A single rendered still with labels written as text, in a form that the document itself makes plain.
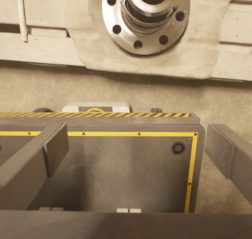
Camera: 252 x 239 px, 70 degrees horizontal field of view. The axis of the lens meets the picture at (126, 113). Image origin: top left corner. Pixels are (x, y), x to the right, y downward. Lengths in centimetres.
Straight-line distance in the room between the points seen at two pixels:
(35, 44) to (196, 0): 55
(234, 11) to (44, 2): 61
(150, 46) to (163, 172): 39
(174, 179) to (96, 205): 27
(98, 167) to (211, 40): 54
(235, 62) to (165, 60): 25
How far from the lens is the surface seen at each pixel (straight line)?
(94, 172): 60
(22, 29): 74
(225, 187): 115
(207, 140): 17
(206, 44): 69
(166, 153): 56
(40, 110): 81
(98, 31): 64
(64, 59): 70
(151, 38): 61
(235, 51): 77
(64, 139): 16
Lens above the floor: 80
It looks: 73 degrees down
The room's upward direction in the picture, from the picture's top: 175 degrees counter-clockwise
